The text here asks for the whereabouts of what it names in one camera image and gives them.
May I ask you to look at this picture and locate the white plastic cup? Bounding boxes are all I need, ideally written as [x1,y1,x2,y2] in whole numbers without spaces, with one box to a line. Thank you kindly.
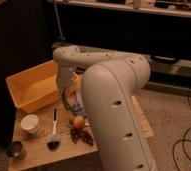
[20,114,40,135]

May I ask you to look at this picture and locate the orange peach fruit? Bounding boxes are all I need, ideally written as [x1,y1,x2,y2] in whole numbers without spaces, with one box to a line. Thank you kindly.
[72,116,85,128]

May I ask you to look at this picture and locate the yellow plastic bin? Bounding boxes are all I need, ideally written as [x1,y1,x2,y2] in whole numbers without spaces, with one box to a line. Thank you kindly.
[6,60,60,113]

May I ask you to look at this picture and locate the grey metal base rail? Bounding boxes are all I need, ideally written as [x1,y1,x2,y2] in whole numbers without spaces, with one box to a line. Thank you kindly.
[52,43,191,78]

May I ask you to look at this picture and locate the metal pole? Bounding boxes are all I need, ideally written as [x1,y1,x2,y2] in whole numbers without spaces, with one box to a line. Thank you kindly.
[53,0,65,46]

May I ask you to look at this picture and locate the green pepper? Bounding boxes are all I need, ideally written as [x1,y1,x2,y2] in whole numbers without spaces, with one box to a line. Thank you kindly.
[61,89,70,111]

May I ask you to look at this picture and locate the wooden shelf board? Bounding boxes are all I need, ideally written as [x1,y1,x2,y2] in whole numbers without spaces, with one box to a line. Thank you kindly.
[48,0,191,18]

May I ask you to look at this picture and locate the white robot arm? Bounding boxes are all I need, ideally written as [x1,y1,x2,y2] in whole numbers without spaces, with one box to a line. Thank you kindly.
[53,46,158,171]

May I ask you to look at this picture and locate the black floor cable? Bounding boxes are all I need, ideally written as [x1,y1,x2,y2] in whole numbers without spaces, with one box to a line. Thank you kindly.
[172,61,191,168]

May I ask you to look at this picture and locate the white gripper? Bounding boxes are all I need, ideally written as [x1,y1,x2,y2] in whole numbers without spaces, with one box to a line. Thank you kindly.
[56,66,76,89]

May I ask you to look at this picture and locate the dark grape bunch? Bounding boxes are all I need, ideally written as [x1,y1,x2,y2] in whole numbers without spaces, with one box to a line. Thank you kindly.
[70,128,94,146]

